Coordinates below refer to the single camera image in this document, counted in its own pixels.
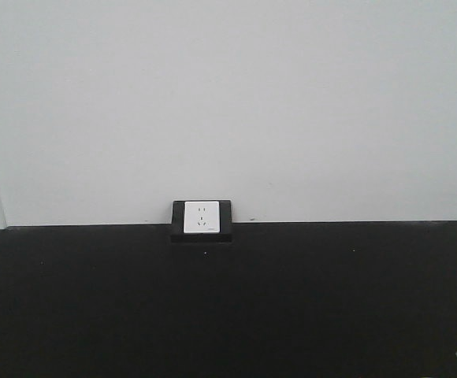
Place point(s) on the black socket mounting box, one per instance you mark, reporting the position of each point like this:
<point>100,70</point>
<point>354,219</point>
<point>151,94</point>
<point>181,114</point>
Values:
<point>177,234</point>

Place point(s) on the white wall power socket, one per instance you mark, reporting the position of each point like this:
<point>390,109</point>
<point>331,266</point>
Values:
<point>202,217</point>

